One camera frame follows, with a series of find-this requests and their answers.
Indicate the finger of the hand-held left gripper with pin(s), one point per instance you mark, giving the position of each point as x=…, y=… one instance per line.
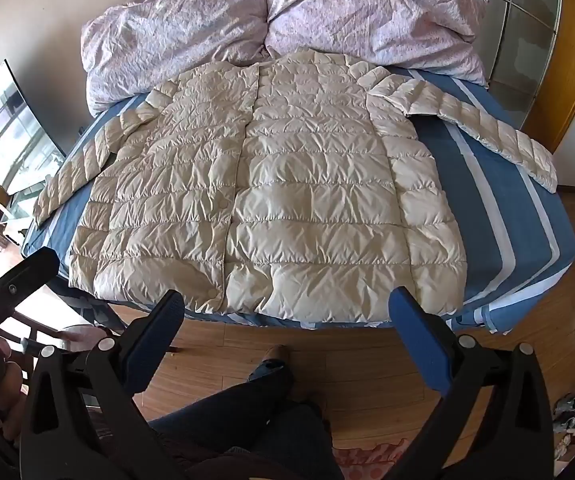
x=27, y=272

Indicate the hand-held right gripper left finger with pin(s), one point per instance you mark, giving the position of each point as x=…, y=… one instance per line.
x=165, y=317

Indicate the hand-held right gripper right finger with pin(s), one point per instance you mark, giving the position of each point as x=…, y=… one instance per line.
x=412, y=332

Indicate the beige quilted down jacket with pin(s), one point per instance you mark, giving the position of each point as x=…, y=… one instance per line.
x=292, y=185

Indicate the person's left hand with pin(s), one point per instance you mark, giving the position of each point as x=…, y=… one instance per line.
x=11, y=380

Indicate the dark wooden chair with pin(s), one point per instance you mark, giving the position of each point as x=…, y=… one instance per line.
x=32, y=345

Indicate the person's slipper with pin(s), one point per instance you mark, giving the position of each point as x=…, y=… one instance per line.
x=272, y=362

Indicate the person's leg in dark jeans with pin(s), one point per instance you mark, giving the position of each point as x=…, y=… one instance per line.
x=247, y=425

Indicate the flat screen television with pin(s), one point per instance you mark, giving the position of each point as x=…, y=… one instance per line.
x=12, y=125

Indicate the grey shoe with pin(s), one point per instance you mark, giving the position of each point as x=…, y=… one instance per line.
x=567, y=407

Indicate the wooden wardrobe with glass door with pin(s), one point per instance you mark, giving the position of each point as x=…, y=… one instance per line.
x=567, y=60

